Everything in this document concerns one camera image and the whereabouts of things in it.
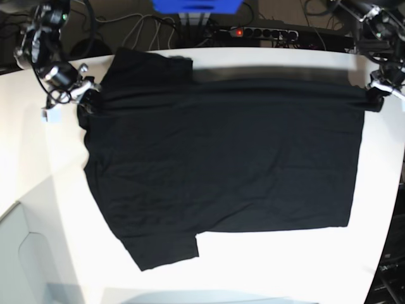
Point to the white power strip red switch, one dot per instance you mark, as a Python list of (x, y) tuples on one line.
[(273, 34)]

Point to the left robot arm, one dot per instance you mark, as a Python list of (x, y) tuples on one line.
[(378, 32)]

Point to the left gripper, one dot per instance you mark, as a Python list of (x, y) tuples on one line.
[(387, 80)]

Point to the blue box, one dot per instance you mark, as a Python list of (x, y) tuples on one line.
[(197, 6)]

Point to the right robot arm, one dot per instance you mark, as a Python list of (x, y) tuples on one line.
[(40, 49)]

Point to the black T-shirt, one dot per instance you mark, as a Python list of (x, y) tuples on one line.
[(170, 157)]

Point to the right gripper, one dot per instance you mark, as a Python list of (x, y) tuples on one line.
[(68, 85)]

